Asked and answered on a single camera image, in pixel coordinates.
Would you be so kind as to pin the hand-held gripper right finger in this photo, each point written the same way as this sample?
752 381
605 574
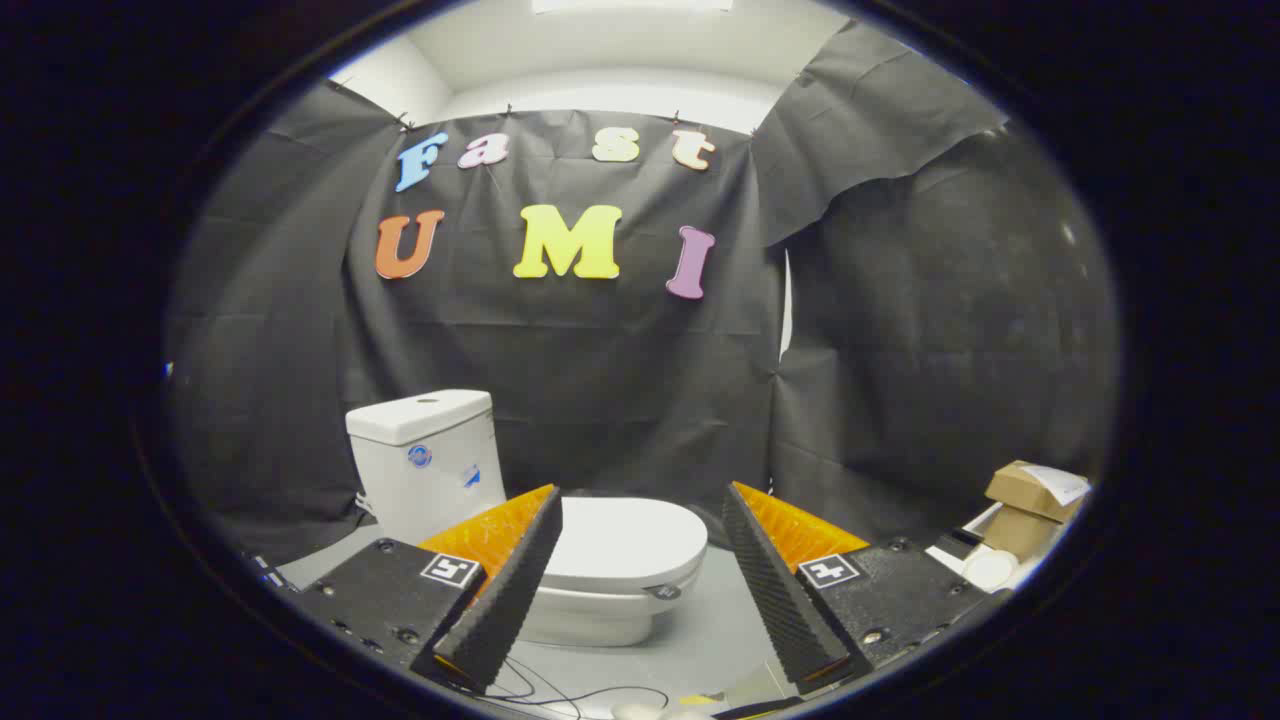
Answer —
780 595

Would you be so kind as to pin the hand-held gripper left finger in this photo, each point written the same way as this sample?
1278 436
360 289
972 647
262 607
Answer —
505 595

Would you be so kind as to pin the white toilet lid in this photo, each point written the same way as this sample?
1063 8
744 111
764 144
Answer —
620 535

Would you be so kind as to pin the white toilet seat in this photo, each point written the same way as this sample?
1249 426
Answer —
612 583

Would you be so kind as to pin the white toilet bowl and tank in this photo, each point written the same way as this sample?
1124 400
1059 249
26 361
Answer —
430 490

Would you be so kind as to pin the white toilet tank cover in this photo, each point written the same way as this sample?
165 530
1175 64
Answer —
415 415

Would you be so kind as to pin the yellow tape strip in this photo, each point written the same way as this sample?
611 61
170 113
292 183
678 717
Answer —
697 699

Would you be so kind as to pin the white round disc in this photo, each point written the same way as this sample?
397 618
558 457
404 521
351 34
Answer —
990 570

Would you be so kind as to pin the black backdrop cloth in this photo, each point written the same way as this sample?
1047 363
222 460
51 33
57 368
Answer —
600 380

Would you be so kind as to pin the brown cardboard box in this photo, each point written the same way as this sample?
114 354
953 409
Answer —
1015 490
1015 535

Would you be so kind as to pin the white paper sheet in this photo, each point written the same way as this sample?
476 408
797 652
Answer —
1058 483

